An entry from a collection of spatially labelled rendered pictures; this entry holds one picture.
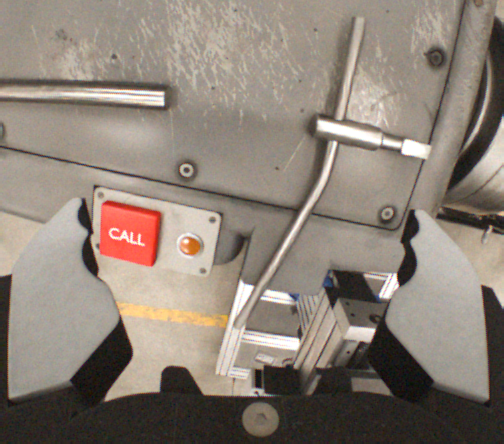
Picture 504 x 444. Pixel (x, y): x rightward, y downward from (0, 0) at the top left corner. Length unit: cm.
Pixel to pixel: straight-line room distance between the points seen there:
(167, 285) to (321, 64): 177
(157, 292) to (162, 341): 42
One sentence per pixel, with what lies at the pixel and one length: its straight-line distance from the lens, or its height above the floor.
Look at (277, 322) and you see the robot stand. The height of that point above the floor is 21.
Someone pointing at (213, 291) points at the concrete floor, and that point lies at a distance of 190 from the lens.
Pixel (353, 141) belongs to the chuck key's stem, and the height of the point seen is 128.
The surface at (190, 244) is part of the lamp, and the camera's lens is 31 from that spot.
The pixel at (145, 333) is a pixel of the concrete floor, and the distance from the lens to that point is 225.
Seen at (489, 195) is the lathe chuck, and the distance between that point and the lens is 48.
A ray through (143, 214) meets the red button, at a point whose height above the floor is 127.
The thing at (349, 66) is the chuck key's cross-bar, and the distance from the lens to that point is 27.
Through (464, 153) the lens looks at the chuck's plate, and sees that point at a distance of 45.
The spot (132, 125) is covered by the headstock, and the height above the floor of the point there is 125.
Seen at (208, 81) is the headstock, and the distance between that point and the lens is 28.
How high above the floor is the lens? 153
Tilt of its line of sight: 73 degrees down
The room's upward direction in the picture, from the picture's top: 180 degrees clockwise
